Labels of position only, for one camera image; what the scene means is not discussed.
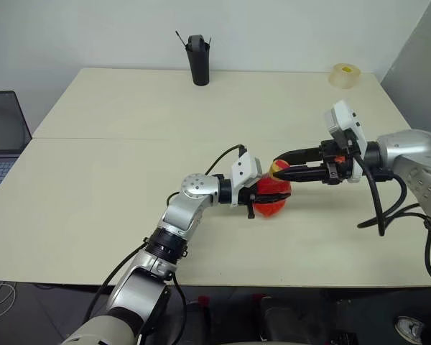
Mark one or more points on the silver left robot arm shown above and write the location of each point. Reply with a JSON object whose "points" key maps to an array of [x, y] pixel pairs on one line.
{"points": [[194, 205]]}

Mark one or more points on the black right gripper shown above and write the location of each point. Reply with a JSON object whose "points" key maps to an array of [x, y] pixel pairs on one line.
{"points": [[332, 170]]}

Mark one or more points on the black pen holder cup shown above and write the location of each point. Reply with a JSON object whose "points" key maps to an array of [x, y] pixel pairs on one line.
{"points": [[200, 66]]}

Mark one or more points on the yellow bottle cap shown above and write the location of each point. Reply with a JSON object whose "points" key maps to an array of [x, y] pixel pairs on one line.
{"points": [[278, 168]]}

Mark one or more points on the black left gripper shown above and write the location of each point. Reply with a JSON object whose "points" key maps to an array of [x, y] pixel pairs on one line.
{"points": [[246, 197]]}

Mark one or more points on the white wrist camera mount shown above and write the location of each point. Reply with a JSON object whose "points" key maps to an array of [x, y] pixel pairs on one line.
{"points": [[345, 115], [244, 170]]}

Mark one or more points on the red translucent drink bottle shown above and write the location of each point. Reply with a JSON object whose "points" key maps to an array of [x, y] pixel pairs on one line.
{"points": [[273, 210]]}

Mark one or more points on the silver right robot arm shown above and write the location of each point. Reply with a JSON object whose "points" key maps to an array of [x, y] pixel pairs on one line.
{"points": [[413, 154]]}

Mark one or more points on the thin black pen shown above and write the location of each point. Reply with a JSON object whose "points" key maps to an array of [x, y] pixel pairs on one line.
{"points": [[181, 39], [208, 40]]}

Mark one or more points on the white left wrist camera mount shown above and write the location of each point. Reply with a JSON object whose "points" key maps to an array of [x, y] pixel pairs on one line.
{"points": [[244, 170]]}

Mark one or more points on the dark rounded shape red tip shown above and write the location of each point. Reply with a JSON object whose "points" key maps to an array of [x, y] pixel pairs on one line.
{"points": [[197, 323], [280, 320]]}

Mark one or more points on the clear tape roll yellow core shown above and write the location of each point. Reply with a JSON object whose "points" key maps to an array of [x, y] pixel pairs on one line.
{"points": [[343, 79]]}

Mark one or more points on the black rounded tool in cup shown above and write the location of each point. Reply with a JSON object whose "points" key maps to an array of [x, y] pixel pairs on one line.
{"points": [[195, 42]]}

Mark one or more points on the dark grey laptop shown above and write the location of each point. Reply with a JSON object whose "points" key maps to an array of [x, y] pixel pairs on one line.
{"points": [[3, 125]]}

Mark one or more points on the grey white shoe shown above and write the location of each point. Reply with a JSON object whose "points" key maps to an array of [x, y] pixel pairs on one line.
{"points": [[409, 327]]}

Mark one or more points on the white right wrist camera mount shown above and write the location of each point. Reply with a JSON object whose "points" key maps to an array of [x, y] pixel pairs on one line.
{"points": [[345, 115]]}

